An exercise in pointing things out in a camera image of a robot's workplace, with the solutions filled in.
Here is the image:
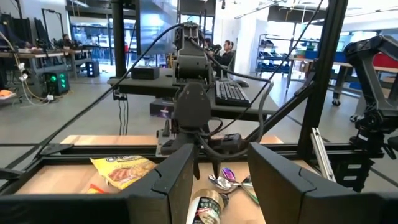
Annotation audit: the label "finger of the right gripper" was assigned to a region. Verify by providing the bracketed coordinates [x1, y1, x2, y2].
[211, 154, 222, 179]
[192, 144, 201, 180]

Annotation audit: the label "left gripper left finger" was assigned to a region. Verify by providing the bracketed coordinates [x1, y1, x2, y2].
[0, 142, 195, 224]

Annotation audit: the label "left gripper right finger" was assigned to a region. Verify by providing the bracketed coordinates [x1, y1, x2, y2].
[248, 142, 398, 224]

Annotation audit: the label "silver spoon teal striped handle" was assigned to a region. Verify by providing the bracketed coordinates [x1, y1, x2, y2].
[207, 173, 253, 191]

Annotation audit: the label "dark-label spice jar gold cap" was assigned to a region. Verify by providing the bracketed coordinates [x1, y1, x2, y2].
[185, 188, 225, 224]

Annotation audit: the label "yellow ramen packet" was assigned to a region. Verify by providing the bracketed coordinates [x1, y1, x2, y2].
[90, 155, 158, 190]

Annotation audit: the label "backlit keyboard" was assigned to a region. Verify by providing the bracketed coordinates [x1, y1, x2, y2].
[214, 80, 252, 108]

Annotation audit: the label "computer with purple lights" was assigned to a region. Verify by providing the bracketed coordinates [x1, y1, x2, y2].
[149, 98, 175, 119]

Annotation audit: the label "grey side desk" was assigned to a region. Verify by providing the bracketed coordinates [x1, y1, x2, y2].
[107, 67, 279, 122]

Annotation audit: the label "person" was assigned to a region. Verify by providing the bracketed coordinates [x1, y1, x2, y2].
[60, 33, 76, 49]
[203, 37, 222, 60]
[219, 39, 237, 68]

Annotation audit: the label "shelf rack blue bins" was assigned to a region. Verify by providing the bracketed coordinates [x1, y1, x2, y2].
[254, 33, 292, 75]

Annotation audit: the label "small black desktop box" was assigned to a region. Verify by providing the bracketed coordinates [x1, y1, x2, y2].
[130, 65, 161, 80]

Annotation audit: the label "computer with green lights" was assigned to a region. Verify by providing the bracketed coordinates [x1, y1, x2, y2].
[43, 70, 71, 96]

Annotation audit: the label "large display screen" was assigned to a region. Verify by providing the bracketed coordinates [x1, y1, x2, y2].
[135, 0, 180, 57]

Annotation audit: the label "black computer tower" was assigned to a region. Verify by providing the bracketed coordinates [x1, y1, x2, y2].
[85, 60, 101, 78]

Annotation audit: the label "wheeled workbench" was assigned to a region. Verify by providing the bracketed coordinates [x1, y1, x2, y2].
[287, 54, 398, 108]

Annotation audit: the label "black stand column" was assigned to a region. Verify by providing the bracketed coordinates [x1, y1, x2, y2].
[110, 0, 127, 78]

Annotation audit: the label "long wooden desk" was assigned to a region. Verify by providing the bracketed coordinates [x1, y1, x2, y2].
[0, 49, 94, 80]

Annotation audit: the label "purple spoon green handle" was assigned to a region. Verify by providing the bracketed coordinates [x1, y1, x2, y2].
[221, 167, 259, 205]

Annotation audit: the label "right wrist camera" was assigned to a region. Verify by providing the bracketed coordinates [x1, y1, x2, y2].
[175, 82, 212, 130]

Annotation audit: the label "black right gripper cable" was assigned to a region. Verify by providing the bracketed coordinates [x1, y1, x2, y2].
[186, 37, 274, 160]

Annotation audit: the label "silver angle bracket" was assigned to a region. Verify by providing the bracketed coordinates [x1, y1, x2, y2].
[310, 126, 337, 184]

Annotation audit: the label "black cables under desk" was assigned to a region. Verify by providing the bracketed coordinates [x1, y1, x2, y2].
[111, 89, 129, 136]

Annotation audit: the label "long black cable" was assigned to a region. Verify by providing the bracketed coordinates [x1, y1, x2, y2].
[35, 22, 187, 158]

